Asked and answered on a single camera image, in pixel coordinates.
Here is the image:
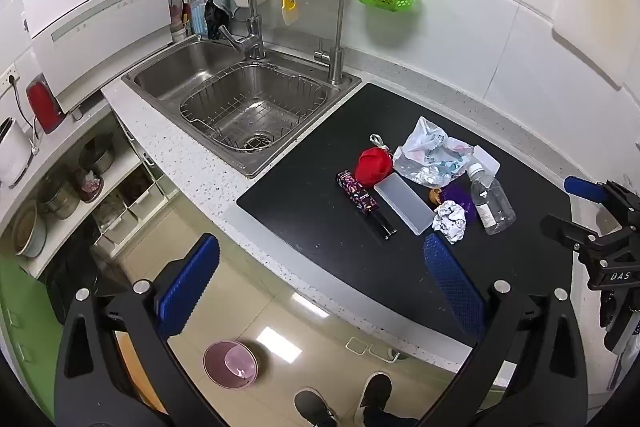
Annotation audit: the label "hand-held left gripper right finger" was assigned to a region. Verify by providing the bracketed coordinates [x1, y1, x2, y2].
[415, 233, 588, 427]

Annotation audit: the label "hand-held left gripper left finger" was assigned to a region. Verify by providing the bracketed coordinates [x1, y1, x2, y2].
[52, 233, 236, 427]

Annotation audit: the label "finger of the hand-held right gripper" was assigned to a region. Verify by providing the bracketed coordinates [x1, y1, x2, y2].
[539, 214, 626, 258]
[564, 176, 640, 228]

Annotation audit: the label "paper ball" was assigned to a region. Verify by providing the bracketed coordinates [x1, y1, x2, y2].
[432, 200, 467, 245]

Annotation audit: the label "translucent plastic box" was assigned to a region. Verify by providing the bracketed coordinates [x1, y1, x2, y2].
[374, 172, 435, 236]

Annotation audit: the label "clear plastic bottle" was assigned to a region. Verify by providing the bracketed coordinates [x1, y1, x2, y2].
[467, 163, 517, 236]

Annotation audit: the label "purple wrapper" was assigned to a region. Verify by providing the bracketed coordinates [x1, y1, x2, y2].
[442, 184, 478, 223]

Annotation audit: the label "white storage bin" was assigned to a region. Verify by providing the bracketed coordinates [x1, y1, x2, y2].
[92, 197, 138, 248]
[120, 167, 168, 218]

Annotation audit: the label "orange floor mat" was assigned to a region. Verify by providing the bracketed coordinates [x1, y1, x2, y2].
[114, 329, 168, 414]

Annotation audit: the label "small white box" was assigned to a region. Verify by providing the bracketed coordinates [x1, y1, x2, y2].
[470, 145, 502, 180]

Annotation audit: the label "black garbage bag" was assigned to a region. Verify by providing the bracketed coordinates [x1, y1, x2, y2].
[42, 217, 118, 323]

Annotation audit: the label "black patterned folding umbrella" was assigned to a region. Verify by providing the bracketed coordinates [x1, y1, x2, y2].
[336, 170, 398, 240]

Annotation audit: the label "person's right shoe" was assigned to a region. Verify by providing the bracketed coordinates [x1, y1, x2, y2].
[354, 373, 393, 425]

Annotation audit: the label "person's shoe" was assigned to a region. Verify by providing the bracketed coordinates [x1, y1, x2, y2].
[354, 373, 393, 425]
[294, 388, 337, 427]

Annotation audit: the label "crumpled clear plastic bag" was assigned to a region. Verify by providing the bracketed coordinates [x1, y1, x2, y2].
[392, 116, 475, 188]

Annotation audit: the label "red cloth ball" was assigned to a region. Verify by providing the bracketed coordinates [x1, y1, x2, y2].
[354, 133, 395, 186]

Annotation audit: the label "black counter mat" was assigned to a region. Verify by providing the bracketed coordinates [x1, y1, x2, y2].
[236, 82, 576, 360]

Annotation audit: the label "person's legs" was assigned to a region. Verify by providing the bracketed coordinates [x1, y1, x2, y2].
[362, 409, 421, 427]

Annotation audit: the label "steel pot with lid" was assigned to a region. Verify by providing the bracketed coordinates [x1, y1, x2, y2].
[37, 177, 81, 220]
[79, 137, 117, 175]

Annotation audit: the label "pale ceramic pot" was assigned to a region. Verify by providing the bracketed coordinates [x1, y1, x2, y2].
[11, 202, 48, 258]

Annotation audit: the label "person's left shoe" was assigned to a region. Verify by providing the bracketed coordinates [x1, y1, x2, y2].
[294, 388, 337, 427]

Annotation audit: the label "white shelf unit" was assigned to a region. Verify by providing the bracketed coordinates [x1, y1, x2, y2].
[0, 97, 173, 280]

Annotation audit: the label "stainless steel sink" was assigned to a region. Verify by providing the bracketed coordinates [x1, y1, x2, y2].
[121, 38, 362, 178]

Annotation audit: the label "white rice cooker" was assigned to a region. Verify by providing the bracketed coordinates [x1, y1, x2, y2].
[0, 117, 33, 188]

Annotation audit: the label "red electric kettle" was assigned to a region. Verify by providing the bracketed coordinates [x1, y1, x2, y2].
[25, 74, 66, 135]

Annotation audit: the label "slim gooseneck faucet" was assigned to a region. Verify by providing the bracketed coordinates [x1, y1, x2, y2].
[291, 0, 346, 85]

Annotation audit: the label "tall chrome faucet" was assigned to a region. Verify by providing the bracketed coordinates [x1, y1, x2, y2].
[186, 0, 266, 60]

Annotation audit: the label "blue packet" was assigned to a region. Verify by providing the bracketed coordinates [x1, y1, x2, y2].
[190, 2, 208, 38]

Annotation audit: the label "dark hanging cloth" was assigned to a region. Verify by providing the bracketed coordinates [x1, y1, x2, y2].
[205, 0, 236, 40]

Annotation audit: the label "white countertop dishwasher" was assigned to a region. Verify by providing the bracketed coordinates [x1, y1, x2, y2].
[20, 0, 173, 112]

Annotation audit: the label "wire sink basket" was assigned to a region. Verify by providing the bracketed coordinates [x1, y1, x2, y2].
[180, 62, 337, 152]

